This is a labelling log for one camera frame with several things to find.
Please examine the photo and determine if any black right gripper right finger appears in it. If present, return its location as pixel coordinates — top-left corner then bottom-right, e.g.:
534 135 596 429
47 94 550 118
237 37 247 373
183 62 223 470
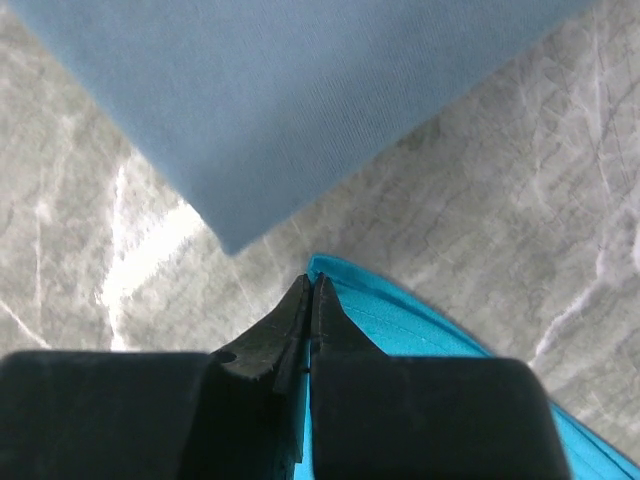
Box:
310 276 570 479

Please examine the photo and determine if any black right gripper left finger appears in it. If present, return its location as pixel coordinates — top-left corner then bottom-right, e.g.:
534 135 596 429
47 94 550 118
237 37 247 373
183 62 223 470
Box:
1 276 311 479

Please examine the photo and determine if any turquoise t shirt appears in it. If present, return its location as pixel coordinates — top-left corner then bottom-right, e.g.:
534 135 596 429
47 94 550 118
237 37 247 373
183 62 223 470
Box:
294 253 640 480

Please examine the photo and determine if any folded light blue t shirt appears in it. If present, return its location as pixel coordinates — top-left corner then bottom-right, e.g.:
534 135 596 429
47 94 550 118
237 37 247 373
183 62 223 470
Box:
10 1 587 254

